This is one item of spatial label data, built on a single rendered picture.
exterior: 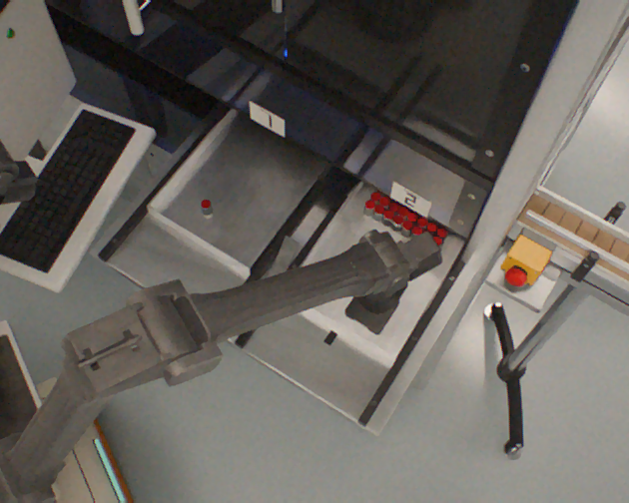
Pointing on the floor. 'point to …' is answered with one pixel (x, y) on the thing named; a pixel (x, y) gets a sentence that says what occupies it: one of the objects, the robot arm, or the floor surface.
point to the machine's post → (535, 144)
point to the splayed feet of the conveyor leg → (513, 449)
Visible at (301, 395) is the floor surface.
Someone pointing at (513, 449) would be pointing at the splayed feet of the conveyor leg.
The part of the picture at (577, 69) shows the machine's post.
